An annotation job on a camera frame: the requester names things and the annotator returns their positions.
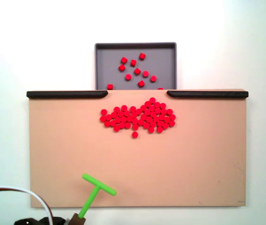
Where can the grey container tray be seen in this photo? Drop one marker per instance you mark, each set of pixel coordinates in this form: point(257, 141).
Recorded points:
point(163, 61)

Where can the beige rectangular board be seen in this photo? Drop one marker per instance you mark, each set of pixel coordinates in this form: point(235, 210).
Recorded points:
point(194, 152)

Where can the green T-shaped pusher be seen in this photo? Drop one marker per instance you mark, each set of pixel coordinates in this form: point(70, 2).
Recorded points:
point(91, 197)

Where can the brown pusher holder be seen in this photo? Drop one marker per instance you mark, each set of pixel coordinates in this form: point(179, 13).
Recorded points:
point(76, 220)

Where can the black edge rail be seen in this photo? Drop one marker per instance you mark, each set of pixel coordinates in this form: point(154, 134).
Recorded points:
point(208, 94)
point(65, 94)

